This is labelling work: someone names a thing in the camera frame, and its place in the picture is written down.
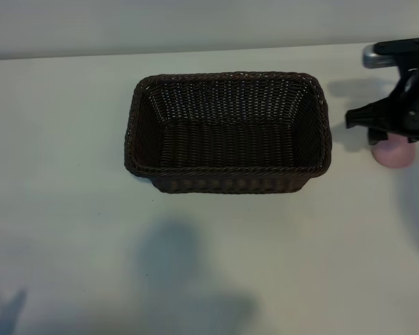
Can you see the black right camera bracket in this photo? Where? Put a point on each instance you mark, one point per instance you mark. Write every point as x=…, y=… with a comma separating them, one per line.
x=405, y=45

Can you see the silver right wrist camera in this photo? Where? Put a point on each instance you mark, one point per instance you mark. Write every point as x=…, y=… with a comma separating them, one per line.
x=377, y=59

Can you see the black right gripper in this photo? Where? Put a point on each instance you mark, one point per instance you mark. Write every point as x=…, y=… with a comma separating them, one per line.
x=415, y=111

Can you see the dark brown wicker basket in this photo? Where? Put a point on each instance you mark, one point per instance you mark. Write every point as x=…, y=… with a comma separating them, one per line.
x=230, y=146

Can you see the pink peach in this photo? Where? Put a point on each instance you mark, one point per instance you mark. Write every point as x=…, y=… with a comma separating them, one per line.
x=392, y=157

